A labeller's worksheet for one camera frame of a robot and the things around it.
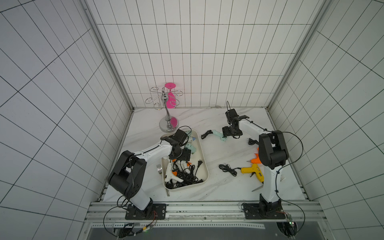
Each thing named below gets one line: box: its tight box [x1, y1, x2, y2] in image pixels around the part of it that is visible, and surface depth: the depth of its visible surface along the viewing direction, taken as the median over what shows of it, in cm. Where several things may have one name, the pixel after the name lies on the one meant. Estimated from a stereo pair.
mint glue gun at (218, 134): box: [212, 129, 228, 142], surface depth 105 cm
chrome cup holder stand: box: [144, 86, 184, 133], surface depth 99 cm
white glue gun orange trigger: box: [165, 162, 184, 183], surface depth 81 cm
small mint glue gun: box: [185, 143, 197, 155], surface depth 89 cm
